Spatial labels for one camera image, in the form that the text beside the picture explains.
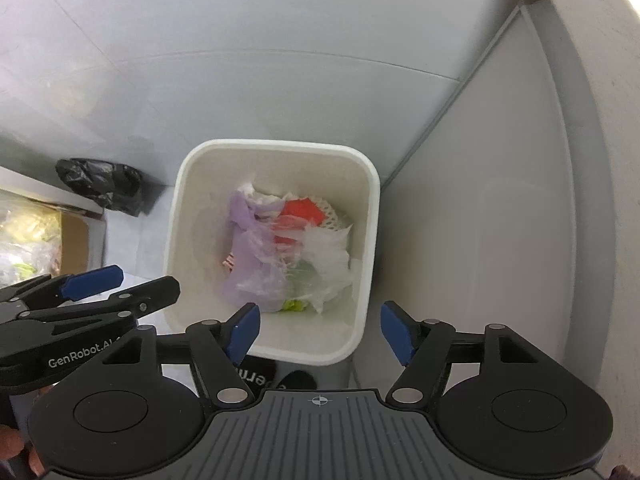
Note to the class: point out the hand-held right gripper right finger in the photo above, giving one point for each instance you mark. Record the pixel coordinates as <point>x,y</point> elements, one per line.
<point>397,332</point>

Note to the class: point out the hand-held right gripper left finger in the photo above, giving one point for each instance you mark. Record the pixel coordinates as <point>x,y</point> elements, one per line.
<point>245,330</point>

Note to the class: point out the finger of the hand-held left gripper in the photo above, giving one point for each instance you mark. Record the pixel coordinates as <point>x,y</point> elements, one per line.
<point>95,280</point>
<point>150,295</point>

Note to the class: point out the green cabbage leaf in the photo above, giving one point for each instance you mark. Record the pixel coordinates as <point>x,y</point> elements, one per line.
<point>295,305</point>

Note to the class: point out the purple plastic glove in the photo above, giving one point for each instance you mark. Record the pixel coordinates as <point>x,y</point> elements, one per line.
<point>240,250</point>

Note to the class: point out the white trash bin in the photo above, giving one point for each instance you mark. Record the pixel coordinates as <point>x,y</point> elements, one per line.
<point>200,210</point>

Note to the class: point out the white plastic bag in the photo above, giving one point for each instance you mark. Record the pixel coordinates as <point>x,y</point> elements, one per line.
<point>325,255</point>

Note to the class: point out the white foam fruit net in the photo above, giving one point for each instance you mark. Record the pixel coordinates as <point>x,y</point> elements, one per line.
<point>335,217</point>

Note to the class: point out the red wrapper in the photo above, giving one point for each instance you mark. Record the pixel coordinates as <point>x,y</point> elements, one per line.
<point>297,210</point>

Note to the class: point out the person's left hand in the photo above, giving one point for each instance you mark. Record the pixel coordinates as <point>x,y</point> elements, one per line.
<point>10,440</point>

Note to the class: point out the cardboard box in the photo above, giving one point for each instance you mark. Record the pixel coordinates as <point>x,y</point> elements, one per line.
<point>77,240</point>

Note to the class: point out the black slipper white print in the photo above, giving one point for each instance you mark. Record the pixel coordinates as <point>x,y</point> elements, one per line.
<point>257,377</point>
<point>297,380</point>

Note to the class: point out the plastic bag of vegetables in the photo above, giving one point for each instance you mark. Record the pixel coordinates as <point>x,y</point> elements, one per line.
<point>25,240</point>

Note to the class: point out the black garbage bag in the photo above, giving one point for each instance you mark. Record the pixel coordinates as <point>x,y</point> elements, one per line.
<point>100,185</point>

